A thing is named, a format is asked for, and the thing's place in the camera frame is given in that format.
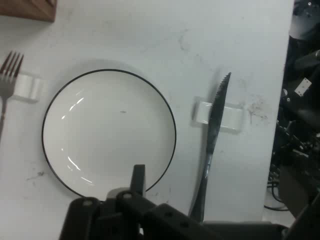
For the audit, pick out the brown wooden cabinet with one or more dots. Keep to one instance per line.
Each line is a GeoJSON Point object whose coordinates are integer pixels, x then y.
{"type": "Point", "coordinates": [23, 10]}

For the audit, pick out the dark equipment beside table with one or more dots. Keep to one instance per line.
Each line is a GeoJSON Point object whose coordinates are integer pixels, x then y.
{"type": "Point", "coordinates": [300, 140]}

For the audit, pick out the small white tag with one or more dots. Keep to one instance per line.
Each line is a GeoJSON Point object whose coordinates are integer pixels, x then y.
{"type": "Point", "coordinates": [302, 86]}

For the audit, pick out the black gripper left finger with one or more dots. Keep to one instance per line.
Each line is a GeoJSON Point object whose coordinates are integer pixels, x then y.
{"type": "Point", "coordinates": [130, 217]}

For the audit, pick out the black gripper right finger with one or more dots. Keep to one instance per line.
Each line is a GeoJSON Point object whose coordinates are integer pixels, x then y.
{"type": "Point", "coordinates": [306, 225]}

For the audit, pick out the white ceramic knife rest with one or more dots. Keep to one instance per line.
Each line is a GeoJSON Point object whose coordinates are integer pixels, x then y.
{"type": "Point", "coordinates": [233, 117]}

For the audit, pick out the white ceramic fork rest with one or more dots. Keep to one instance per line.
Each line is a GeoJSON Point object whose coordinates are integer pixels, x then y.
{"type": "Point", "coordinates": [26, 87]}

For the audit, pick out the dark serrated table knife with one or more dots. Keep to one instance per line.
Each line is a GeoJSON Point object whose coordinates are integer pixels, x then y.
{"type": "Point", "coordinates": [215, 120]}

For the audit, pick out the white plate with black rim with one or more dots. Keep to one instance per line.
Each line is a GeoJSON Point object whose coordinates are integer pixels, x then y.
{"type": "Point", "coordinates": [107, 130]}

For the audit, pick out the silver metal fork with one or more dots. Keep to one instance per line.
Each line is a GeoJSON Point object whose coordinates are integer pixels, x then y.
{"type": "Point", "coordinates": [7, 82]}

